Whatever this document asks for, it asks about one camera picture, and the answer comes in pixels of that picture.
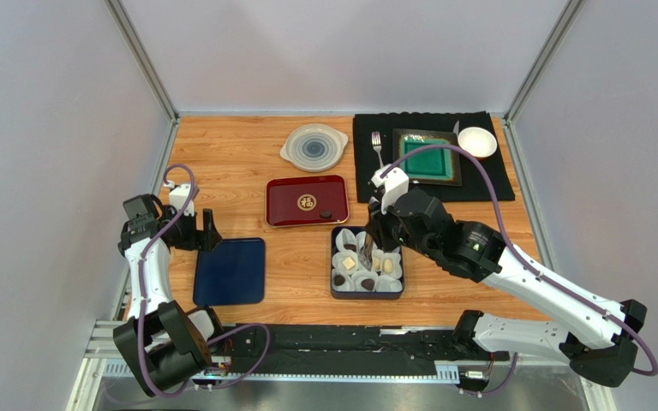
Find white paper cup four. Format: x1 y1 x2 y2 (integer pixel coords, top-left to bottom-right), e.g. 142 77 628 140
332 252 359 276

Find white paper cup seven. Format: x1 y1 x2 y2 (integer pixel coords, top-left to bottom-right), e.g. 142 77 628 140
351 271 379 293

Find green square ceramic plate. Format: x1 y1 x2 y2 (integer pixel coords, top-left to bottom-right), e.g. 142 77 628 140
392 128 462 187

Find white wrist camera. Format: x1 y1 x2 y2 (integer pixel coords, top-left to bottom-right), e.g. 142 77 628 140
164 180 199 217
370 164 410 214

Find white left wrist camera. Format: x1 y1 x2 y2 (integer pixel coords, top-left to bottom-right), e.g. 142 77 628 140
164 180 199 217

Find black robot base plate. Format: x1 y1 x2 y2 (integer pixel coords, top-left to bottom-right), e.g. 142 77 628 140
170 323 511 378

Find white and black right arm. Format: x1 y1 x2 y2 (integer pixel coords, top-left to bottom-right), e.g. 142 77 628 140
365 189 647 387

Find oval white chocolate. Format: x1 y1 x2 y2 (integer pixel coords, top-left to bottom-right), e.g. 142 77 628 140
382 259 395 274

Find white paper cup five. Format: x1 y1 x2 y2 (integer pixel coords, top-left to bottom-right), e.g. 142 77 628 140
370 249 385 271

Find white paper cup two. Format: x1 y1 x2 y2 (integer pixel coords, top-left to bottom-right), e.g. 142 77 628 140
356 231 367 253

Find white cube chocolate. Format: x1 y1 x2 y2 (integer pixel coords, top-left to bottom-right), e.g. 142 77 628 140
342 258 356 270

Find silver fork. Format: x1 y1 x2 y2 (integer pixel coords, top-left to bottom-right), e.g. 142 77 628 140
371 131 385 169

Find dark blue box lid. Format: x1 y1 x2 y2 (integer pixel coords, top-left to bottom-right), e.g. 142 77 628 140
193 238 266 307

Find aluminium frame rail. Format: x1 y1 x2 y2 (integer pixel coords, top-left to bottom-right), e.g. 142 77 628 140
81 319 604 383

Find black placemat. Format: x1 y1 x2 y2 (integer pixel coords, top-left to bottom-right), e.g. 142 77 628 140
352 110 517 205

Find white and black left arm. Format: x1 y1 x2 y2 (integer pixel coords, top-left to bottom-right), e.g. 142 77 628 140
112 186 222 397

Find translucent round lid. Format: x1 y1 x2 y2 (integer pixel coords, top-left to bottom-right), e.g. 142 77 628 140
279 123 349 173

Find dark blue chocolate box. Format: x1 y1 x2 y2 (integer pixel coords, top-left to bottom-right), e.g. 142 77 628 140
330 226 405 300

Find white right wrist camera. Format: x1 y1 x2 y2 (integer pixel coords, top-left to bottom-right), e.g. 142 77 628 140
370 164 410 214

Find white paper cup one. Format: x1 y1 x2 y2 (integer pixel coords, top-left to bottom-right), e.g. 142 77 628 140
335 229 356 252

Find white and orange bowl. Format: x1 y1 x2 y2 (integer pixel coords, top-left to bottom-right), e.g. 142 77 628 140
458 127 499 160

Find white paper cup eight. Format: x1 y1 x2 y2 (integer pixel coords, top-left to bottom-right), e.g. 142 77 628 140
380 253 403 279

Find stainless steel serving tongs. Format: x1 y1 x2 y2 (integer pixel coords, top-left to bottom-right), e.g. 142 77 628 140
358 231 374 271

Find white paper cup six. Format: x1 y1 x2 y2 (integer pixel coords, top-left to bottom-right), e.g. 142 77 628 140
332 270 356 293

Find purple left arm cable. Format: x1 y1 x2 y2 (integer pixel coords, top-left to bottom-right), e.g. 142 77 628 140
135 164 272 399

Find red chocolate tray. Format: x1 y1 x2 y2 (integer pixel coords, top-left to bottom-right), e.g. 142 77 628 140
266 175 350 228

